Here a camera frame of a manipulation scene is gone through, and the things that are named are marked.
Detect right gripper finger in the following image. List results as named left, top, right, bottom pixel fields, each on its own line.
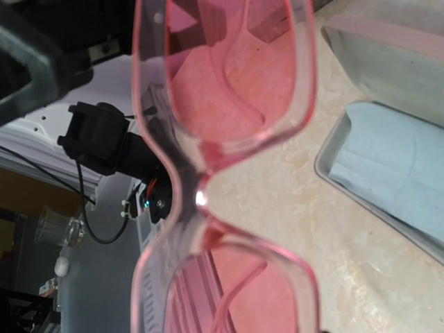
left=1, top=26, right=69, bottom=117

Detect red lens sunglasses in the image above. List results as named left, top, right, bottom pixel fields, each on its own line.
left=132, top=1, right=321, bottom=332

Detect pink glasses case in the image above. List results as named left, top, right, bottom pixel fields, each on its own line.
left=314, top=16, right=443, bottom=262

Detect large blue cleaning cloth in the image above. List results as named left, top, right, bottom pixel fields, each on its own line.
left=329, top=103, right=443, bottom=241

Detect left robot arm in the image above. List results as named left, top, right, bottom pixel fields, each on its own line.
left=1, top=1, right=172, bottom=223

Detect clear plastic cup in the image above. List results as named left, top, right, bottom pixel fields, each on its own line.
left=34, top=205, right=85, bottom=247

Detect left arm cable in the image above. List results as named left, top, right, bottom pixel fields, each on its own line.
left=0, top=145, right=135, bottom=244

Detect front aluminium rail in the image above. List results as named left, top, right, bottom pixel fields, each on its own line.
left=130, top=210, right=223, bottom=332

